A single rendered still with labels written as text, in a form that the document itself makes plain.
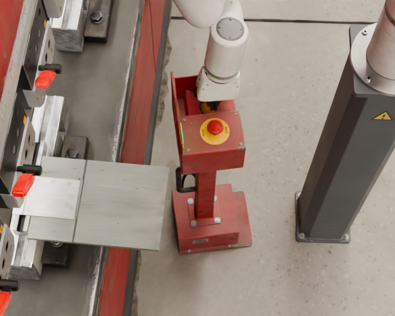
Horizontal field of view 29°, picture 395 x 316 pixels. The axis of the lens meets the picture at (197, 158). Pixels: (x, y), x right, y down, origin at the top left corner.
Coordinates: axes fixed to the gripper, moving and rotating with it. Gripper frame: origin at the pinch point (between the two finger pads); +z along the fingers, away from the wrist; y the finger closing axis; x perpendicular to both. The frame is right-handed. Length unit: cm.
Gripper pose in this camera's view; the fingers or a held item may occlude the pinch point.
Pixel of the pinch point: (213, 101)
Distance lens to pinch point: 193.7
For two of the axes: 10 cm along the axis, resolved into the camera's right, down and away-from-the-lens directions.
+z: -0.9, 4.3, 9.0
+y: 9.9, -0.8, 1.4
